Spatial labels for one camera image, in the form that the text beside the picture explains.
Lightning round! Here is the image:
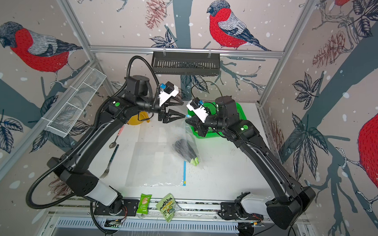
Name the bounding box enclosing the small clear zip-top bag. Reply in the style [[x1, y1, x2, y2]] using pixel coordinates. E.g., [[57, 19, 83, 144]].
[[167, 120, 201, 166]]

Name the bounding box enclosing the dark eggplant green stem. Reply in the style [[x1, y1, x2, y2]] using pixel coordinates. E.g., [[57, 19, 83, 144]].
[[172, 139, 199, 166]]

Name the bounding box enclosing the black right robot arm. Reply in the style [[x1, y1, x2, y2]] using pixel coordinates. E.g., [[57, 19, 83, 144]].
[[186, 96, 315, 233]]

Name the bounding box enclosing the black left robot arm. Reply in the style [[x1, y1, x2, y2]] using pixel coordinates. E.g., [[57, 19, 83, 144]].
[[25, 56, 185, 217]]

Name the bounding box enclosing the large clear zip-top bag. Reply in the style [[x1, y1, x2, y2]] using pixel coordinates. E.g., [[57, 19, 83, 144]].
[[126, 142, 185, 187]]

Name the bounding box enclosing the green printed snack bag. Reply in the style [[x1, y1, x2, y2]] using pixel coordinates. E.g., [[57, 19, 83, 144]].
[[156, 193, 181, 223]]

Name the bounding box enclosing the green plastic basket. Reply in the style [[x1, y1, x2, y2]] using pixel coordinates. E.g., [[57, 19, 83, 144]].
[[185, 100, 248, 142]]

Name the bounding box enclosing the yellow pot with lid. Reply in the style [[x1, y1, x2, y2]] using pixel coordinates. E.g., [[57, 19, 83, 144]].
[[126, 112, 150, 126]]

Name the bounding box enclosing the small green snack packet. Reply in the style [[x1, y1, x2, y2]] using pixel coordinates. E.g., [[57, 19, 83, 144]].
[[136, 194, 152, 215]]

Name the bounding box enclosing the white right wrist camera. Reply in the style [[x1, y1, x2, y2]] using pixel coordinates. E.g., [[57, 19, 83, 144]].
[[186, 97, 210, 123]]

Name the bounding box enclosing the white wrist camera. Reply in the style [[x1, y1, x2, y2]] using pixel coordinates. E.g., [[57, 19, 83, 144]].
[[186, 97, 210, 123], [158, 82, 179, 107]]

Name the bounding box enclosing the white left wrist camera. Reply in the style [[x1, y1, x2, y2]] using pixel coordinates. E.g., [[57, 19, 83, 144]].
[[158, 82, 179, 107]]

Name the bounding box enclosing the black hanging wire shelf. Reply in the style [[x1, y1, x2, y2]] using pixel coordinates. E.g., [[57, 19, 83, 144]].
[[151, 51, 220, 76]]

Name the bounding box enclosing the pink handled spoon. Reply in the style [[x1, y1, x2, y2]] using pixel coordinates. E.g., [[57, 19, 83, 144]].
[[109, 126, 124, 149]]

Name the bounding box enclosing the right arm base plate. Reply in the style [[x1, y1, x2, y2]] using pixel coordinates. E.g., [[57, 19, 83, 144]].
[[217, 202, 264, 222]]

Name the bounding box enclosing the white wire mesh basket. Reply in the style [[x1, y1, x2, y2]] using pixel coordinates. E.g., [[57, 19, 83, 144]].
[[45, 67, 106, 137]]

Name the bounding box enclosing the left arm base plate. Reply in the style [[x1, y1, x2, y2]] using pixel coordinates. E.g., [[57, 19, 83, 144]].
[[94, 198, 140, 217]]

